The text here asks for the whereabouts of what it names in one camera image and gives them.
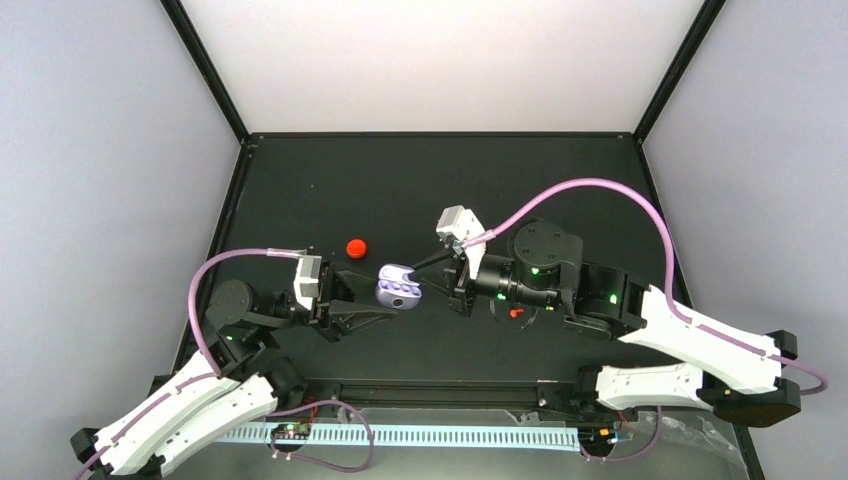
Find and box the lavender earbud charging case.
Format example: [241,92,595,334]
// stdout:
[375,263,422,310]

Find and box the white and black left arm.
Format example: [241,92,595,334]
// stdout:
[71,248,396,479]

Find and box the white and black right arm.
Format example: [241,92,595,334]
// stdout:
[410,212,802,428]

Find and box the orange round bottle cap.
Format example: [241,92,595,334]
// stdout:
[345,238,368,259]

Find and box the clear glass cup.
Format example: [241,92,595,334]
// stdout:
[488,299,539,333]

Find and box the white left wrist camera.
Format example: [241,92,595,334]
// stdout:
[293,255,322,311]

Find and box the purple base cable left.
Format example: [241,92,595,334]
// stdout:
[268,399,377,476]

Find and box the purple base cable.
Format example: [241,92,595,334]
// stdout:
[268,399,377,476]
[579,405,664,464]

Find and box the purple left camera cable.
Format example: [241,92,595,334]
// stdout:
[187,246,309,379]

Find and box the purple camera cable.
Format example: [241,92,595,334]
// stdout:
[463,177,831,397]
[187,246,309,379]

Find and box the light blue slotted cable duct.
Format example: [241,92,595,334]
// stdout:
[213,423,584,453]

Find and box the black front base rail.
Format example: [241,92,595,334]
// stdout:
[148,374,750,425]

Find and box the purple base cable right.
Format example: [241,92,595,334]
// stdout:
[579,405,664,464]

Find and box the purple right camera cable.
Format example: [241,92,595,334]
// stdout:
[463,177,831,397]

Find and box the black left rear frame post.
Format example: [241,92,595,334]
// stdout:
[160,0,250,143]

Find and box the black frame post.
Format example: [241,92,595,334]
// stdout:
[633,0,726,146]
[160,0,250,143]

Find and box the black right rear frame post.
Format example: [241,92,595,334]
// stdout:
[633,0,726,146]

